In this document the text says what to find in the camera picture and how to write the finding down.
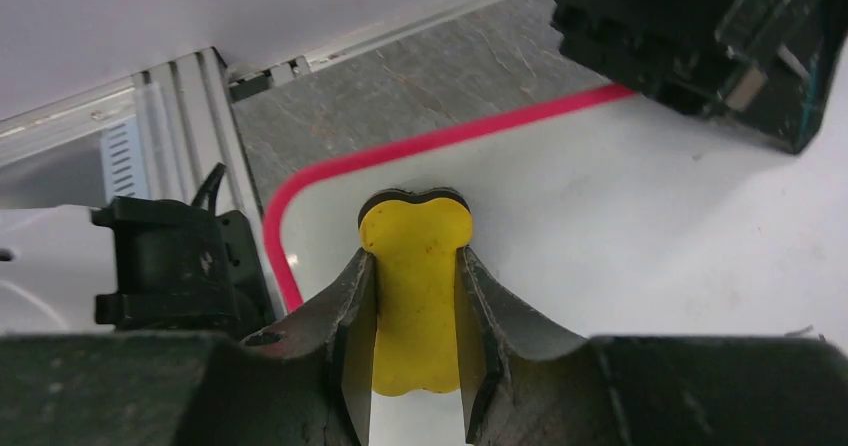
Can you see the pink framed whiteboard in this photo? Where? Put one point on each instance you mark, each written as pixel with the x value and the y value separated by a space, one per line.
pixel 707 275

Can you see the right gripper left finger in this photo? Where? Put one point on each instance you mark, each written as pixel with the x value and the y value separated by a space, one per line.
pixel 321 384

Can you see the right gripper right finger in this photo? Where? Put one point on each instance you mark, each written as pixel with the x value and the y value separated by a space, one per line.
pixel 510 360

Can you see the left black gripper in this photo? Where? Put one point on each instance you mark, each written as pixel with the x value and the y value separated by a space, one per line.
pixel 766 65

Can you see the yellow bone shaped eraser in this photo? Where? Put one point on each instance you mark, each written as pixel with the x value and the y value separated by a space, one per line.
pixel 414 238

